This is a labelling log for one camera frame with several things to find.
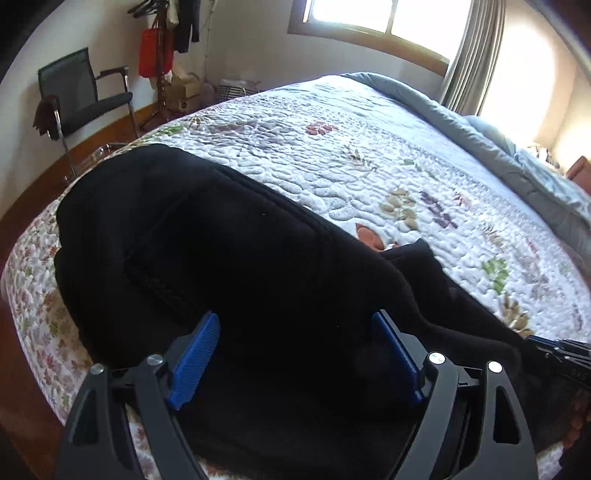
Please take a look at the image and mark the cardboard box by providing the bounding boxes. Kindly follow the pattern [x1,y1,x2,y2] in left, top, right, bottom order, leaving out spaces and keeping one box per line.
[167,68,205,108]

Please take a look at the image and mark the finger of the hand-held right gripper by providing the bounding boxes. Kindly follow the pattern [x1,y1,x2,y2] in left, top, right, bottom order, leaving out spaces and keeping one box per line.
[526,334,591,371]

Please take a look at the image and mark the grey duvet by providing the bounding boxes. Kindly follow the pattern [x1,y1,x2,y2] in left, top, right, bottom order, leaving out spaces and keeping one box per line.
[341,71,591,261]

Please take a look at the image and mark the wooden framed window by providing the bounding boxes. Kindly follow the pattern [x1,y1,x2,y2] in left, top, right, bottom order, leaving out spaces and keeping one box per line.
[287,0,472,78]

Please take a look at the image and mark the striped basket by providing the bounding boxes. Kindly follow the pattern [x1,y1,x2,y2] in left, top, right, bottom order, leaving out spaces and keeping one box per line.
[215,78,262,101]

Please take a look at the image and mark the black pants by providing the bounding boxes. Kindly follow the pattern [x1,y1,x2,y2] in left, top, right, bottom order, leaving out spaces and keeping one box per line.
[54,143,591,477]

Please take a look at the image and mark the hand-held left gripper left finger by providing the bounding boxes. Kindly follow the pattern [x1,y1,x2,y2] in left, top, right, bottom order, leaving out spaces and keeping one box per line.
[54,311,222,480]

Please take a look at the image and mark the black mesh armchair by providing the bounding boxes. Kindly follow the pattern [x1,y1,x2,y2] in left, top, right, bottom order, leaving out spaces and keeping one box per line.
[33,47,140,186]

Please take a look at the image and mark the wooden coat rack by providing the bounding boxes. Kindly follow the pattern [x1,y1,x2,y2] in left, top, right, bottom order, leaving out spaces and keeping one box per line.
[127,0,185,131]

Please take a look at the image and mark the patterned cloth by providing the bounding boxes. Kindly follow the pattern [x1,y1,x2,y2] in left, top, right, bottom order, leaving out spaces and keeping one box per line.
[525,143,560,171]

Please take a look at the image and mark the floral quilted bedspread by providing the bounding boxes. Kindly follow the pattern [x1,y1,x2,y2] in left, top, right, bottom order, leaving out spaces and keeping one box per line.
[0,74,591,480]

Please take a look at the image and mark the wooden headboard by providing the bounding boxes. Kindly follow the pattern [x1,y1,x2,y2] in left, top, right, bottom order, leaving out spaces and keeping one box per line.
[566,155,591,195]

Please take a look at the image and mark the beige curtain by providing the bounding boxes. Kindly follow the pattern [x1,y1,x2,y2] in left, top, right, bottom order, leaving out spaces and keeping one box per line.
[436,0,509,117]

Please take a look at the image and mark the brown cloth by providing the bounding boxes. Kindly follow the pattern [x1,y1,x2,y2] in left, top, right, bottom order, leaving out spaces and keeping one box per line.
[33,98,62,141]

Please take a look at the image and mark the black hanging garment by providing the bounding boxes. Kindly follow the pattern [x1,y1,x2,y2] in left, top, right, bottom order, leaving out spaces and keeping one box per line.
[172,0,202,55]

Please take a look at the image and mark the red bag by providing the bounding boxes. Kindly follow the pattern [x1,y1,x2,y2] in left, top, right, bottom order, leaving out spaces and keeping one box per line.
[138,27,175,79]

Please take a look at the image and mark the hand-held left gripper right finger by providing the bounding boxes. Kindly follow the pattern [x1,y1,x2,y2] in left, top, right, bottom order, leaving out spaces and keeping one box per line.
[370,310,540,480]

